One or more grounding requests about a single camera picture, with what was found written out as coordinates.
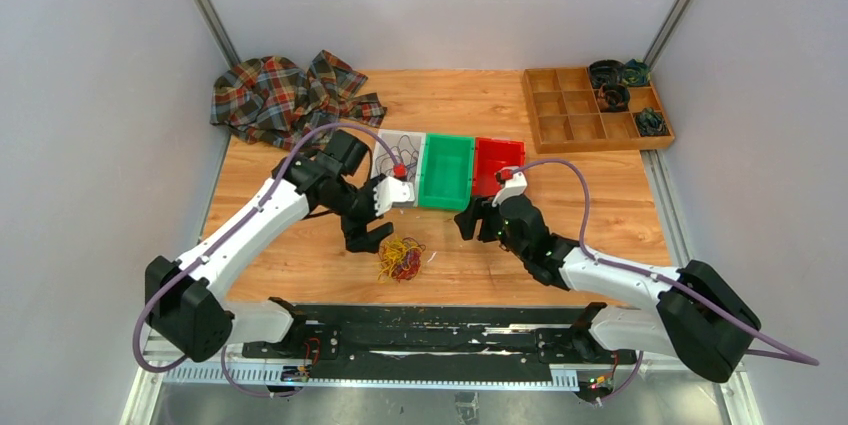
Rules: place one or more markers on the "green coil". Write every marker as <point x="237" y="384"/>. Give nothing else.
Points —
<point x="651" y="123"/>
<point x="635" y="73"/>

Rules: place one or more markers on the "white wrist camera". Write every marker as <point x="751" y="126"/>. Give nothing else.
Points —
<point x="514" y="186"/>
<point x="390" y="193"/>

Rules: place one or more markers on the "green coil lower right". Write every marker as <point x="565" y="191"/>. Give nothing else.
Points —
<point x="651" y="123"/>

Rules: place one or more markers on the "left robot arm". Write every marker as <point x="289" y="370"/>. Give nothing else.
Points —
<point x="186" y="297"/>

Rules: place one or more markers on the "green coil top right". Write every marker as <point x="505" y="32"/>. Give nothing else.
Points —
<point x="635" y="73"/>

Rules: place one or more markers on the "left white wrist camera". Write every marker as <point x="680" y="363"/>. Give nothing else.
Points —
<point x="390" y="193"/>

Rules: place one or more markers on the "black coil top left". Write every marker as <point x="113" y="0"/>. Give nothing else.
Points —
<point x="605" y="72"/>

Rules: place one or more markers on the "white plastic bin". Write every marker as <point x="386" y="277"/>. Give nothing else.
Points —
<point x="408" y="147"/>

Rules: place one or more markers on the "plaid cloth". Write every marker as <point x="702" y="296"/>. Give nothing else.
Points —
<point x="274" y="101"/>

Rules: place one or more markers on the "green plastic bin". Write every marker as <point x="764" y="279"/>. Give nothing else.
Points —
<point x="446" y="172"/>

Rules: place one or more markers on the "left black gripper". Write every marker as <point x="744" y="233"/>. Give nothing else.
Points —
<point x="356" y="232"/>

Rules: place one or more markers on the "dark coil middle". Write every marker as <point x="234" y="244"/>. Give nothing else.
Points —
<point x="613" y="98"/>

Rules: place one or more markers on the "wooden compartment tray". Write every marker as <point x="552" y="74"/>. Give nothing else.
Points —
<point x="564" y="116"/>

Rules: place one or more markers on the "aluminium frame rail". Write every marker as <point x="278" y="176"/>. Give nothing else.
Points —
<point x="237" y="390"/>

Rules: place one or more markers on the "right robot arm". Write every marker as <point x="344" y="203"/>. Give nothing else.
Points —
<point x="689" y="313"/>

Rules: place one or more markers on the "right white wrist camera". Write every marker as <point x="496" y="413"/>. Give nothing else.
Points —
<point x="514" y="186"/>

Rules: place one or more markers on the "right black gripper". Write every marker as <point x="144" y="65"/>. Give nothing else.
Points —
<point x="469" y="219"/>

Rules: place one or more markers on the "red plastic bin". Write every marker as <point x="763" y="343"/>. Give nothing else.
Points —
<point x="492" y="155"/>

